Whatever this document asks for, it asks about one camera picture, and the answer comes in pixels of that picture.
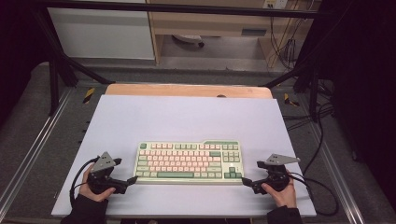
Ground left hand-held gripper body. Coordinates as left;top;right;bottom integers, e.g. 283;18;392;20
87;151;129;195

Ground black metal frame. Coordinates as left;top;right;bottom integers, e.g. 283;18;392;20
29;0;331;123

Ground wooden table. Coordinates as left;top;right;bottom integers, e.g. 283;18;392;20
105;83;274;100

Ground yellow clamp right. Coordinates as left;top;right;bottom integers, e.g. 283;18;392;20
283;92;301;108

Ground white cabinet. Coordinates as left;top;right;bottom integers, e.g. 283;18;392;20
47;7;156;61

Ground white table cover board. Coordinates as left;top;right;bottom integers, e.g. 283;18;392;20
50;94;318;218

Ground green and cream keyboard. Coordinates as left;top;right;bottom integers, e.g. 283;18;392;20
134;139;245;186

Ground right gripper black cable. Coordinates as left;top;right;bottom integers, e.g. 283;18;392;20
286;171;340;217

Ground black floor cables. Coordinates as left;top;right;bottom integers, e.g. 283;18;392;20
281;77;337;177

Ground office chair base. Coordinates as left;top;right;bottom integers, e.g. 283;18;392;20
172;34;205;49

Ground aluminium floor rail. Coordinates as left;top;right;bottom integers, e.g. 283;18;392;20
0;88;75;216
306;124;366;224

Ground yellow clamp left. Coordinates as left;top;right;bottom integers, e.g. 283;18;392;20
82;87;96;105

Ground black curtain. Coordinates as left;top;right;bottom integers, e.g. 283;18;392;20
0;0;50;125
318;0;396;213

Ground light wooden desk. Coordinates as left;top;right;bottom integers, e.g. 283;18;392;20
146;0;321;68

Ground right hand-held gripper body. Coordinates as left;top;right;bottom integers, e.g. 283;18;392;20
251;153;302;196

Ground bundle of hanging cables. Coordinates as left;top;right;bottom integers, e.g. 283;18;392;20
269;15;305;70

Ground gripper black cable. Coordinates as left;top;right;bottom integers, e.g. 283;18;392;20
286;171;340;217
69;156;100;208

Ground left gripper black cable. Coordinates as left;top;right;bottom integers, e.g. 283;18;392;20
69;156;100;208

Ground person's right hand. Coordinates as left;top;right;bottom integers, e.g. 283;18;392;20
261;172;298;209

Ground person's left hand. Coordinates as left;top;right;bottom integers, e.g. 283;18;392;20
78;163;117;203

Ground yellow clamp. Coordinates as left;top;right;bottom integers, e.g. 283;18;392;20
283;92;301;108
82;87;96;105

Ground white power strip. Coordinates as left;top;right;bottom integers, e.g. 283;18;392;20
262;0;289;9

